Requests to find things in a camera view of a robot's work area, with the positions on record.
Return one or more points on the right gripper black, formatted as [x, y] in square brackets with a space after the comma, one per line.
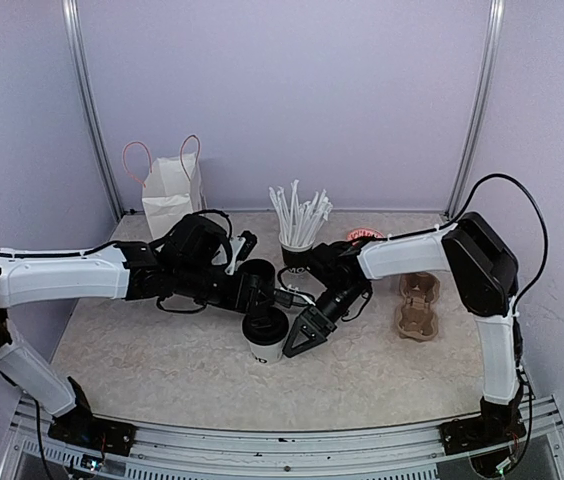
[316, 324]

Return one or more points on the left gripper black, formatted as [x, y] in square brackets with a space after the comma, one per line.
[243, 298]

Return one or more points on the black coffee lid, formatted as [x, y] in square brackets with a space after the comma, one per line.
[273, 317]

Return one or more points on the brown cardboard cup carrier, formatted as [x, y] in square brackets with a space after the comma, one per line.
[415, 318]

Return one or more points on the white paper takeout bag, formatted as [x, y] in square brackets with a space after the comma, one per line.
[173, 186]

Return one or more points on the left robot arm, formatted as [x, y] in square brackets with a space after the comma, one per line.
[196, 259]

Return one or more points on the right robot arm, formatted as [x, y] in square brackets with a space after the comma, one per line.
[485, 272]

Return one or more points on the black cup with straws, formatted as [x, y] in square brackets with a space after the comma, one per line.
[295, 254]

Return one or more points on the white wrapped straws bundle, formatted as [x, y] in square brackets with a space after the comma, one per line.
[299, 221]

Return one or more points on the red patterned white bowl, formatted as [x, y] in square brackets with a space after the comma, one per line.
[359, 233]

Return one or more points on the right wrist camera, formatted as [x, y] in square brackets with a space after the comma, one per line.
[289, 298]

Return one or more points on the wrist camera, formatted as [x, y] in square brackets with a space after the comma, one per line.
[289, 298]
[240, 247]

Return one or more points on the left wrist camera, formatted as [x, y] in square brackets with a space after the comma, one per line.
[240, 247]

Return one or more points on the left aluminium frame post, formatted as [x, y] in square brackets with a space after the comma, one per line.
[77, 50]

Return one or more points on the aluminium frame post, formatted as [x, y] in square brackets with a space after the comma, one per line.
[77, 50]
[479, 105]

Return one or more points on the right aluminium frame post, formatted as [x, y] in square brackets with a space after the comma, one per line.
[479, 105]

